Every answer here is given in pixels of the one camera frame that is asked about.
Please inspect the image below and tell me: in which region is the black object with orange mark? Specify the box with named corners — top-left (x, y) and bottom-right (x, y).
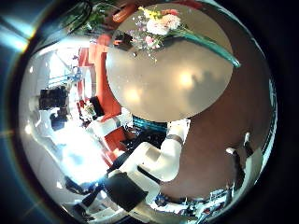
top-left (113, 31), bottom-right (135, 51)

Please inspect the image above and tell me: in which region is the green leafy plant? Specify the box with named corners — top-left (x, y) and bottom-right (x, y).
top-left (73, 1), bottom-right (117, 35)

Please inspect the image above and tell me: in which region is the flower bouquet with teal wrap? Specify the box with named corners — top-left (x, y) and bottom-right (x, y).
top-left (125, 6), bottom-right (242, 69)

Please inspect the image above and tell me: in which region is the orange vase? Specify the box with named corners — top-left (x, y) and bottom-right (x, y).
top-left (111, 3), bottom-right (138, 24)

